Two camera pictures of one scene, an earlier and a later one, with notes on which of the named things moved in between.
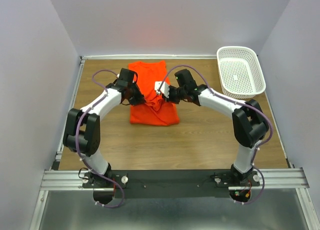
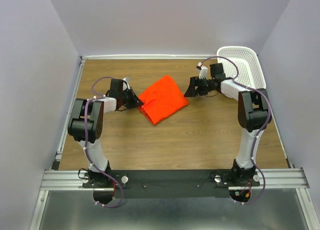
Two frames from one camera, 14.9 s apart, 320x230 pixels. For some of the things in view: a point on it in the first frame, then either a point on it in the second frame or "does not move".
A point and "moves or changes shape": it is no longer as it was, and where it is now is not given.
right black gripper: [169, 99] -> [190, 92]
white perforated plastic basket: [240, 73] does not move
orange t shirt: [155, 111] moves or changes shape
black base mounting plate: [170, 184] does not move
